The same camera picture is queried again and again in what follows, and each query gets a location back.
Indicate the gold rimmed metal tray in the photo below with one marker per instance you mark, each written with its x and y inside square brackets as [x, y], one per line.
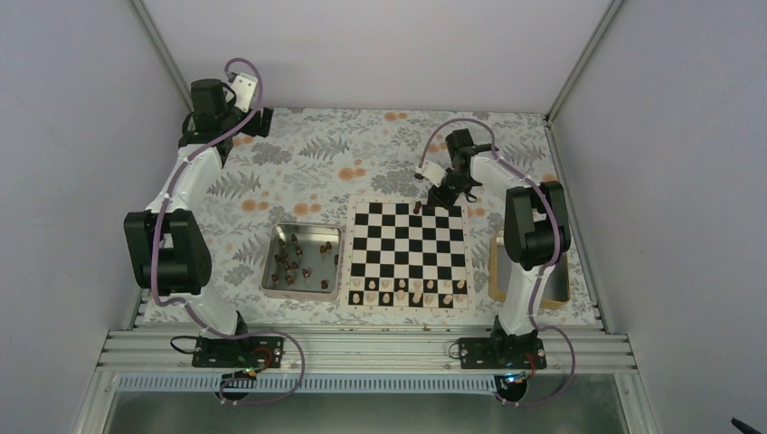
[554, 294]

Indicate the floral patterned table mat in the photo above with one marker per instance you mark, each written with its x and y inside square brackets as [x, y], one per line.
[312, 161]

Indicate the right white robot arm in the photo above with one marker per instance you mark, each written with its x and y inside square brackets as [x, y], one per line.
[536, 226]

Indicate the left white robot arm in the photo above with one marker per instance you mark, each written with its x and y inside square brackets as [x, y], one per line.
[168, 252]

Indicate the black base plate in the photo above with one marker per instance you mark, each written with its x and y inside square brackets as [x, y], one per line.
[514, 353]
[249, 353]

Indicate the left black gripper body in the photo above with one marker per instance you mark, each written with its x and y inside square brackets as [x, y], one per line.
[252, 129]

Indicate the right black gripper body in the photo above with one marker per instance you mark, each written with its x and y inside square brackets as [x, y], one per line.
[461, 183]

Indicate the aluminium rail frame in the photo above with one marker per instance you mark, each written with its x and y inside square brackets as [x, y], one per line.
[406, 350]

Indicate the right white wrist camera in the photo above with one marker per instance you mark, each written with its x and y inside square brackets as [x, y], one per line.
[432, 172]

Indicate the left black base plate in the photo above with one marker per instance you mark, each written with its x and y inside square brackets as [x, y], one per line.
[249, 353]

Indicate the black white chessboard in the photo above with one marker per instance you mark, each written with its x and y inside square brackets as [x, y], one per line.
[390, 250]

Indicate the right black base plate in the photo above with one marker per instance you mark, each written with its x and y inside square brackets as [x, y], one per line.
[514, 353]

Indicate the silver metal tray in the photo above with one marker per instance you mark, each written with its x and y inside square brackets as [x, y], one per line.
[308, 271]

